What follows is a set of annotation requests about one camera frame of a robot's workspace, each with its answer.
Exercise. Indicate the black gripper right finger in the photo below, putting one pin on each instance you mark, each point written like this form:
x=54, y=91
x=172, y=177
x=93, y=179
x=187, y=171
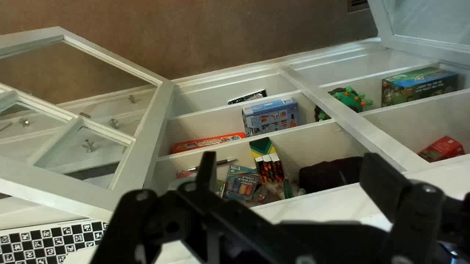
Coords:
x=420, y=220

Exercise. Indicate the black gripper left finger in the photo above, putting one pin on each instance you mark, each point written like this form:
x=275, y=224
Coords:
x=137, y=224

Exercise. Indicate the green yellow crayon box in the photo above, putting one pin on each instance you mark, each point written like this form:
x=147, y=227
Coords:
x=266, y=161

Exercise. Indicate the small red box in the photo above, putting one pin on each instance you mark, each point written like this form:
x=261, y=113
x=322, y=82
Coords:
x=441, y=148

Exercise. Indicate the orange flat box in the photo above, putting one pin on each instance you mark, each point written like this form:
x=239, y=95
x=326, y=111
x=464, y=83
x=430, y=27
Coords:
x=207, y=140

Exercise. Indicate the white shelf cabinet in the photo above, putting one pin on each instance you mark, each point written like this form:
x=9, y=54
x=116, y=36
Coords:
x=317, y=140

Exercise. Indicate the green toy brick box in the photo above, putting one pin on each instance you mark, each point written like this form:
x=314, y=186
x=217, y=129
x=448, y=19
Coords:
x=419, y=86

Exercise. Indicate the blue toy brick box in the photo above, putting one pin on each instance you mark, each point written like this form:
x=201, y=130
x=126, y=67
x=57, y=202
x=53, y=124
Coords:
x=270, y=115

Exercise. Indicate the white glass cabinet door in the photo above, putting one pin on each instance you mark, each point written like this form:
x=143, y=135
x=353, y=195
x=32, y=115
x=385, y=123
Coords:
x=386, y=29
x=141, y=151

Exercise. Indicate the black white checkerboard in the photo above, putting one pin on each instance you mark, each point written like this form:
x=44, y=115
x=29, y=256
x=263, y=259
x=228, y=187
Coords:
x=44, y=243

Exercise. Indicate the black fabric bag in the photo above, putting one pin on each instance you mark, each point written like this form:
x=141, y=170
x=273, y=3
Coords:
x=328, y=174

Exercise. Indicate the blue card packet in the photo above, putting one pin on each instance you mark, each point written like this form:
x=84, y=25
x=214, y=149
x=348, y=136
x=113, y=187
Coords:
x=241, y=183

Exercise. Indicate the black flat packet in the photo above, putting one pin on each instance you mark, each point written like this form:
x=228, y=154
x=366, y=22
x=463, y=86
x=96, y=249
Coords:
x=247, y=95

